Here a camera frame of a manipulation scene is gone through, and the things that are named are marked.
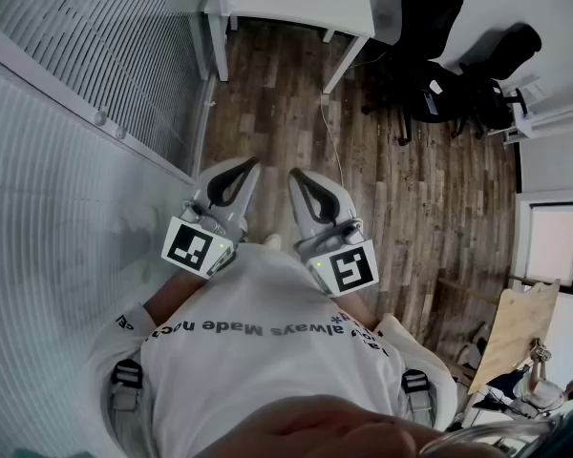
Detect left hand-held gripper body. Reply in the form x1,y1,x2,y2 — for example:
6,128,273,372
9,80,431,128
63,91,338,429
160,200,249,281

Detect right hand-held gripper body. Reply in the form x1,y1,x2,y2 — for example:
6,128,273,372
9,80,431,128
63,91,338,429
293,218,380,299

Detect person's left forearm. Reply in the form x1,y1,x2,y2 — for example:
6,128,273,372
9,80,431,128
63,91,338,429
142,270,209,326

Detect person's right forearm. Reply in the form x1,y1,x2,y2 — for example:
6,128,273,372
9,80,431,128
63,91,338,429
336,289,381,331

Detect person's white printed shirt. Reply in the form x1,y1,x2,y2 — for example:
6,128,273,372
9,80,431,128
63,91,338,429
86,243,458,458

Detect grey slatted window blinds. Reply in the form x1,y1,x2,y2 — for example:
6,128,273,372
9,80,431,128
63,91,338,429
0,0,221,458

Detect person's face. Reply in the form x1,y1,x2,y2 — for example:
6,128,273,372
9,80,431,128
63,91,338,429
198,393,507,458

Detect light wooden board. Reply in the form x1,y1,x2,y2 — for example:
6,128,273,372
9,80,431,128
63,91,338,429
467,278,562,395

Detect black office chair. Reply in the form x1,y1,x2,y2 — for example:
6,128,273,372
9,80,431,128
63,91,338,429
451,23,543,140
361,0,464,146

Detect white table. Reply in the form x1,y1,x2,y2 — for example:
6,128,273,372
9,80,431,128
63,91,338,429
203,0,376,95

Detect black framed window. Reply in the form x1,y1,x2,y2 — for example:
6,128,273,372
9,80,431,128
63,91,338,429
518,200,573,288

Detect clear eyeglasses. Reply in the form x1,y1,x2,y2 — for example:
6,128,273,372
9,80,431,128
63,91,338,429
417,415,564,458

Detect thin white floor cable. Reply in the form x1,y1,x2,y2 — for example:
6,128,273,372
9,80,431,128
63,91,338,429
319,92,348,188

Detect grey harness strap black buckle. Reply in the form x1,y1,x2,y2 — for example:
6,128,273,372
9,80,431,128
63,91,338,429
399,367,435,428
107,358,147,458

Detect white shelf frame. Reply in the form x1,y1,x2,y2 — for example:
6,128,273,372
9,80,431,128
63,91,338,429
486,76,573,148

